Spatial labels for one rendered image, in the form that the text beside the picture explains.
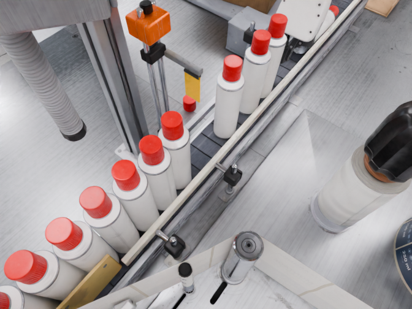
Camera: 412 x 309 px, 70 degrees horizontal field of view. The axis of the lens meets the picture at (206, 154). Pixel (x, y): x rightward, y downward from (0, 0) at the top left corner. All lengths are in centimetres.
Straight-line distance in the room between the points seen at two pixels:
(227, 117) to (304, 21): 27
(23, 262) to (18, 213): 35
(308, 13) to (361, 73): 33
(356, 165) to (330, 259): 21
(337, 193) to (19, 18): 47
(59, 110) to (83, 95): 46
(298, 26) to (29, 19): 57
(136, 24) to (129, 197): 23
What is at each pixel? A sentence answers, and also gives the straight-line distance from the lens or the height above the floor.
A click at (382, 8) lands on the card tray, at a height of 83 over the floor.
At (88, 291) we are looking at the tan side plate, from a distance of 52.
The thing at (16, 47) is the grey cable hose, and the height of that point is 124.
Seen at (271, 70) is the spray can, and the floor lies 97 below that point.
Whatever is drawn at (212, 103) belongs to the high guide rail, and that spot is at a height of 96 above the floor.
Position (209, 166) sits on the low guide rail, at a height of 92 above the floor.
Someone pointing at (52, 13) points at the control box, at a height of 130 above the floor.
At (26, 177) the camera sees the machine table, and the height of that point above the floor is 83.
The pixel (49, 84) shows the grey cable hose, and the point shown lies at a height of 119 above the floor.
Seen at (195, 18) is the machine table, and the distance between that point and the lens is 107.
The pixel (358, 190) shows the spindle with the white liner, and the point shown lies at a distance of 49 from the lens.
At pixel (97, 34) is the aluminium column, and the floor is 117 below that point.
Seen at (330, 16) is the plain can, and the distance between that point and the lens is 98.
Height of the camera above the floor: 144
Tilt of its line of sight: 59 degrees down
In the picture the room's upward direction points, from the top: 2 degrees clockwise
